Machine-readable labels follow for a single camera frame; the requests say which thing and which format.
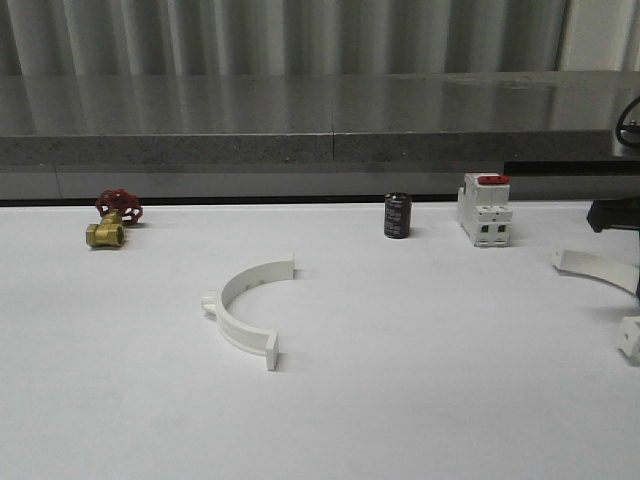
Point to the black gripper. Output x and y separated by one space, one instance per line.
621 214

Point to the white half pipe clamp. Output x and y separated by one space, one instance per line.
251 339
622 275

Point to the black cylindrical capacitor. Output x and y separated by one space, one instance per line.
397 215

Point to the grey stone counter ledge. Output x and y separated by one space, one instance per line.
240 136

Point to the brass valve red handwheel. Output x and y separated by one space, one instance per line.
117 209

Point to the white circuit breaker red switch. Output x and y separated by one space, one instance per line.
482 209

